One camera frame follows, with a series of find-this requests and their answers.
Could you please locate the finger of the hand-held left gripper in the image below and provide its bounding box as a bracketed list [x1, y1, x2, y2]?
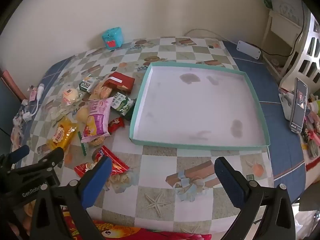
[0, 144, 30, 167]
[10, 146, 65, 178]

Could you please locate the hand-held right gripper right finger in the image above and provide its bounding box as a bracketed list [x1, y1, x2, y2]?
[214, 156, 297, 240]

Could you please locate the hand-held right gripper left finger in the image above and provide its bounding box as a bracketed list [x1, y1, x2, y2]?
[29, 156, 113, 240]

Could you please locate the yellow snack packet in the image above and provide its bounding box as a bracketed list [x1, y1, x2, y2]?
[46, 117, 78, 153]

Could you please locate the large red snack packet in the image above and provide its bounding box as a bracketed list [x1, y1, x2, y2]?
[74, 145, 130, 178]

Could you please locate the green-edged clear cookie packet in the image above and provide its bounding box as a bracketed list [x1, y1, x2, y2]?
[77, 131, 104, 157]

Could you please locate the pale yellow bun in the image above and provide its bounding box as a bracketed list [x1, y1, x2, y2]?
[76, 106, 89, 123]

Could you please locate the pink snack packet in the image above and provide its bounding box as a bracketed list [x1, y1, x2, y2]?
[80, 97, 114, 143]

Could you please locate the small red candy packet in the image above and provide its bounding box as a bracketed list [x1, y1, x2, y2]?
[108, 117, 125, 134]

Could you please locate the round bun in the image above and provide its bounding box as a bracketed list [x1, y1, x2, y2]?
[57, 86, 83, 107]

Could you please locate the green white snack packet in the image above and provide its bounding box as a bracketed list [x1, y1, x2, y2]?
[110, 92, 137, 121]

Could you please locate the beige biscuit packet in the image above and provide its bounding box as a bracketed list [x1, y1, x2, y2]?
[89, 81, 113, 102]

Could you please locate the shallow teal cardboard box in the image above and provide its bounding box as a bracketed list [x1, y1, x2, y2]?
[129, 62, 271, 151]

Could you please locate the checkered blue-bordered tablecloth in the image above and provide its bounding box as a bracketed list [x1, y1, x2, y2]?
[10, 36, 307, 234]

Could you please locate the red printed cloth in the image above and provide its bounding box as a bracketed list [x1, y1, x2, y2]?
[61, 211, 213, 240]

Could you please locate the small green white carton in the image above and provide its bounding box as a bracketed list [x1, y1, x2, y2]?
[79, 76, 100, 93]

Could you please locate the white plastic bag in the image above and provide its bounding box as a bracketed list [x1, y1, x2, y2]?
[292, 210, 320, 240]

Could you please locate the pile of small colourful items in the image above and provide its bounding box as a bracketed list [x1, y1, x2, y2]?
[301, 94, 320, 159]

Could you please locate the white phone stand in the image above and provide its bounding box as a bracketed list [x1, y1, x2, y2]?
[279, 87, 297, 120]

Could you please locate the red cardboard box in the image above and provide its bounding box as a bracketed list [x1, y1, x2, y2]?
[102, 72, 135, 93]

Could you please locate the black smartphone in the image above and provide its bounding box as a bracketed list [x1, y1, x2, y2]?
[289, 77, 308, 133]

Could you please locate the teal cube toy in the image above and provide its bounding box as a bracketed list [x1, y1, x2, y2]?
[101, 27, 123, 50]

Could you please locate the white power strip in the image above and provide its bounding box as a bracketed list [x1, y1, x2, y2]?
[236, 40, 262, 60]

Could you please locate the white plastic chair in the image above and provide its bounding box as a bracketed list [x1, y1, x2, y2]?
[279, 12, 320, 95]

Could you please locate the cream wooden shelf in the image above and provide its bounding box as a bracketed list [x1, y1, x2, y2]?
[261, 9, 304, 75]

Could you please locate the grey printed cloth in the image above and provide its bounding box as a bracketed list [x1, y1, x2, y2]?
[271, 0, 304, 27]

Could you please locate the white charger cable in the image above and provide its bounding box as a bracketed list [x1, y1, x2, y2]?
[21, 84, 45, 122]

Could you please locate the reddish wooden frame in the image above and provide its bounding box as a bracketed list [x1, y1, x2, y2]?
[0, 69, 28, 100]

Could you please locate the white power strip cable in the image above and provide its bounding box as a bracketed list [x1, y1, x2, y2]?
[184, 29, 238, 44]

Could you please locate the black power cable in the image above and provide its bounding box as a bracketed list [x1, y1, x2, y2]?
[251, 2, 306, 57]

